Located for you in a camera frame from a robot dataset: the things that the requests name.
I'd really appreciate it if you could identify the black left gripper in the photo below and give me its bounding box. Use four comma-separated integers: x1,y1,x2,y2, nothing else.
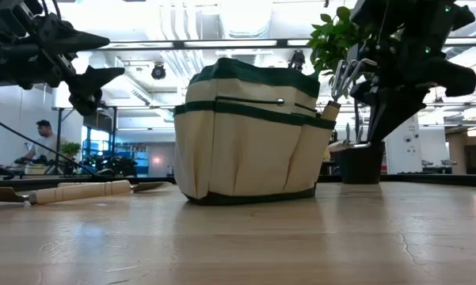
0,19,126,117

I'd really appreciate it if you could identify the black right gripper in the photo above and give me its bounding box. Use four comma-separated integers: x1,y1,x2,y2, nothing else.
348,0,476,144

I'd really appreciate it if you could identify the bent-prong cultivator wooden handle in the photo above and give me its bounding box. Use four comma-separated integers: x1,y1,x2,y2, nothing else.
320,58,378,122

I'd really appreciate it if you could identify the narrow pointed trowel wooden handle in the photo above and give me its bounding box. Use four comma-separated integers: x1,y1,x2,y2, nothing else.
57,180,173,193

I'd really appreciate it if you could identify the beige canvas gardening bag green trim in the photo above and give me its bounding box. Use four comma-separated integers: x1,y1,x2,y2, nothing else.
173,57,337,207

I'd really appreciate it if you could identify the white kiosk cabinet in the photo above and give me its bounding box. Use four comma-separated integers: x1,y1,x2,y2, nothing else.
383,113,421,175

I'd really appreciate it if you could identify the small background plant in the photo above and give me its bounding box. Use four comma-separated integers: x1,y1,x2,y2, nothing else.
59,142,82,160

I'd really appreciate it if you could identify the green potted plant black pot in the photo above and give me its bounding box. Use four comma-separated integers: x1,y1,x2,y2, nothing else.
307,6,387,185

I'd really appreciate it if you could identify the person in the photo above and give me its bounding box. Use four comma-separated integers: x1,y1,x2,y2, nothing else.
13,119,69,176

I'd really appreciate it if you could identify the black ceiling camera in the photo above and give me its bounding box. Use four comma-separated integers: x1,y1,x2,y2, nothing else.
288,49,307,73
150,62,168,82

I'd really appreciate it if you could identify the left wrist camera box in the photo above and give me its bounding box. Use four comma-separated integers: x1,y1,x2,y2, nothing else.
0,0,45,32

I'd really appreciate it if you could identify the black aluminium table frame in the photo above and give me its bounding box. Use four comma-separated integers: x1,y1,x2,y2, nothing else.
0,173,476,188

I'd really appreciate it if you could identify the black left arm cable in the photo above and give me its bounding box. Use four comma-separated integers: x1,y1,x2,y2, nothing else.
0,112,98,179

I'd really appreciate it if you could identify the scoop trowel wooden handle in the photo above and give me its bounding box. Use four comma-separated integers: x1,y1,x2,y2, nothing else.
0,179,133,206

